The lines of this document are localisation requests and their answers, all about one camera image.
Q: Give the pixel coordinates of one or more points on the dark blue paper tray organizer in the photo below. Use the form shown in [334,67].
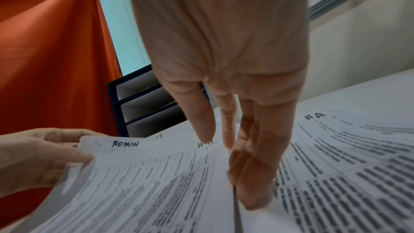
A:
[114,104]

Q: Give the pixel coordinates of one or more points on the pile of printed papers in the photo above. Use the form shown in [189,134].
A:
[339,175]

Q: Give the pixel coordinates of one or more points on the red curtain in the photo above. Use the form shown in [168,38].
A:
[48,60]

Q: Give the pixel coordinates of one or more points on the person's right hand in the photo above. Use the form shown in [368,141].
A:
[226,35]

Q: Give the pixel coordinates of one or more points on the window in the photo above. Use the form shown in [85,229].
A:
[119,22]

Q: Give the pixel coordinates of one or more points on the white printed paper sheet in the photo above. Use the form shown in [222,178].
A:
[129,180]

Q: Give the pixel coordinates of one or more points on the person's left hand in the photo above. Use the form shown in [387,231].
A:
[32,155]

